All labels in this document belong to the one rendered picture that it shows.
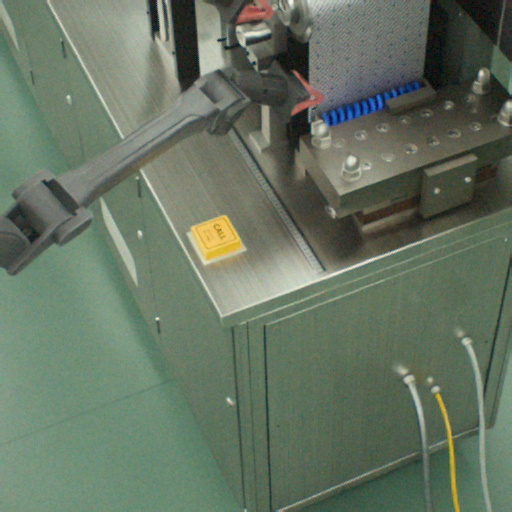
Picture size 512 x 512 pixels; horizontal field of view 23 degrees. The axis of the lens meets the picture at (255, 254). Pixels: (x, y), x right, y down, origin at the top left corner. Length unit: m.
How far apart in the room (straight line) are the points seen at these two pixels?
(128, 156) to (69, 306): 1.43
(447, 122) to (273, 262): 0.41
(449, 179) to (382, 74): 0.23
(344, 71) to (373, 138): 0.13
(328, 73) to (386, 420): 0.83
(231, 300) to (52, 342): 1.18
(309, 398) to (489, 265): 0.44
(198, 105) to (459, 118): 0.52
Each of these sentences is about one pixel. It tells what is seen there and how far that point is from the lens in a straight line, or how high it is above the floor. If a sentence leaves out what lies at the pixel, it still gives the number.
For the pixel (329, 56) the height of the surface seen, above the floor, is 1.16.
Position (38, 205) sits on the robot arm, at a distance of 1.89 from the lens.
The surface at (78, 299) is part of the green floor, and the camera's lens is 3.36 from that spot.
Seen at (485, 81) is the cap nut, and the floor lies 1.06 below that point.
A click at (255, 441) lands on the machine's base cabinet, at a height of 0.46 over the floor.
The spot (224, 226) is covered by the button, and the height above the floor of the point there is 0.92.
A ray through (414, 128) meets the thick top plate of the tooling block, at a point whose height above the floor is 1.03.
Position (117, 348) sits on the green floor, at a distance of 3.25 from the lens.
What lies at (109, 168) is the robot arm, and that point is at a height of 1.23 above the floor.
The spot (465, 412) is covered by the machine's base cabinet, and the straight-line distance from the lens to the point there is 2.87.
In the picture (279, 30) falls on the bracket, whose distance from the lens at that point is 2.22.
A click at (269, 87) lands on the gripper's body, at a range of 2.16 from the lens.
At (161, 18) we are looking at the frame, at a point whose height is 0.98.
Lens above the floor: 2.60
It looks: 50 degrees down
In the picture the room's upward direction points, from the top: 2 degrees counter-clockwise
